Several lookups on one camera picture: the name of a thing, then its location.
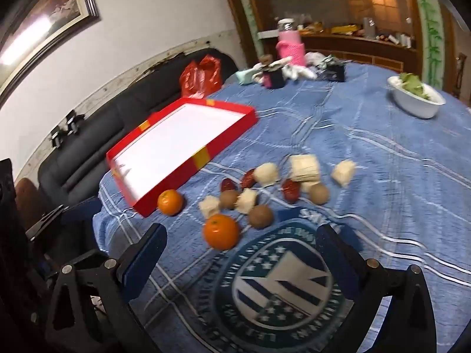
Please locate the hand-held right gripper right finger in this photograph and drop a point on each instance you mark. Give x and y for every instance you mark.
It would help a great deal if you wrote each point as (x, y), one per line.
(340, 257)

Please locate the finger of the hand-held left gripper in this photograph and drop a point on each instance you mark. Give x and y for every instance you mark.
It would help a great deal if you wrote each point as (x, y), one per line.
(48, 222)

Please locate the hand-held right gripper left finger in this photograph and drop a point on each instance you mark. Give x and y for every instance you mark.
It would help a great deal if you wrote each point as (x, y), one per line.
(145, 253)

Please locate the small orange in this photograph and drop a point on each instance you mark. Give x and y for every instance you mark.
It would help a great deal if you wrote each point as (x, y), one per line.
(170, 202)

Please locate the brown kiwi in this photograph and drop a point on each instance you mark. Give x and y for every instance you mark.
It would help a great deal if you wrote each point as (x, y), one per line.
(261, 216)
(318, 193)
(229, 199)

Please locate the large orange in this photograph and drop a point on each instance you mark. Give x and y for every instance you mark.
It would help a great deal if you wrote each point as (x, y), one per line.
(222, 231)

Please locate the red date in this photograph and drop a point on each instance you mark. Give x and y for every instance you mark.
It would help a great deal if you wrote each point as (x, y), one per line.
(248, 179)
(226, 184)
(290, 190)

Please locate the red cardboard box tray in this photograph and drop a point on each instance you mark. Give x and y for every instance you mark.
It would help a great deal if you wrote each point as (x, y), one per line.
(176, 143)

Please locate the blue plaid tablecloth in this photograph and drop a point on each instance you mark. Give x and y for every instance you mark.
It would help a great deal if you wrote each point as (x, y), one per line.
(368, 172)

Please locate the black leather sofa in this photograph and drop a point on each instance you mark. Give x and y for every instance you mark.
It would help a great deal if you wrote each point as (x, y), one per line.
(110, 117)

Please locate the white oval bowl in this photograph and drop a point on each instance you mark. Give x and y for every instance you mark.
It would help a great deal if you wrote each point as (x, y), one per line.
(412, 106)

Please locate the red plastic bag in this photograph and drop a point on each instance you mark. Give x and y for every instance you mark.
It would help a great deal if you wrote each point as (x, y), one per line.
(198, 77)

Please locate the black battery box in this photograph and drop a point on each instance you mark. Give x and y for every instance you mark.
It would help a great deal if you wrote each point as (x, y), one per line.
(335, 71)

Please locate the white cotton glove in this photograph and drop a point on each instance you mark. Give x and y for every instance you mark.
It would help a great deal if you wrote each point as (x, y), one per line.
(301, 72)
(283, 61)

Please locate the green leafy vegetables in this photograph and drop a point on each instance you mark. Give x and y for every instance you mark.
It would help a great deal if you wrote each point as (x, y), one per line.
(414, 82)

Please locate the white patterned cloth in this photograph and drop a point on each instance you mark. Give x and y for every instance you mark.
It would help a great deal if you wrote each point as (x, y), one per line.
(318, 60)

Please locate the mint green cloth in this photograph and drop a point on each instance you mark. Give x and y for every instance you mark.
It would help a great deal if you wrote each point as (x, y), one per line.
(245, 76)

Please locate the wooden glass-front cabinet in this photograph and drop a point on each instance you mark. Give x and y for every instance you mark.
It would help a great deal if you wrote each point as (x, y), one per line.
(349, 46)

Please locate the wooden chair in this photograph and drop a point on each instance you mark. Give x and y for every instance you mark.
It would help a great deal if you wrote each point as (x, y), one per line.
(460, 77)

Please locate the pink knit-sleeved bottle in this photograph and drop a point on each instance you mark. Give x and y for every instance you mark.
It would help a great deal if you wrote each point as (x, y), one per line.
(290, 44)

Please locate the bamboo painted panel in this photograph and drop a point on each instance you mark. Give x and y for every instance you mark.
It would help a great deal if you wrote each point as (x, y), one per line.
(253, 44)
(430, 36)

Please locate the clear glass pitcher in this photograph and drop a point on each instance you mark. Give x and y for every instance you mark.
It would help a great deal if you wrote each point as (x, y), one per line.
(368, 27)

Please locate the white flat box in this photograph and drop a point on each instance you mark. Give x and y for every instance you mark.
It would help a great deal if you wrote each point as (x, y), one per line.
(266, 35)

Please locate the black wall clip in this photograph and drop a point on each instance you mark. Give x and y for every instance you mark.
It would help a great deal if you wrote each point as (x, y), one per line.
(73, 123)
(59, 138)

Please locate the framed wall picture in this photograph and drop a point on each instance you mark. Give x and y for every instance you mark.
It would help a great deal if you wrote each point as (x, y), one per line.
(48, 18)

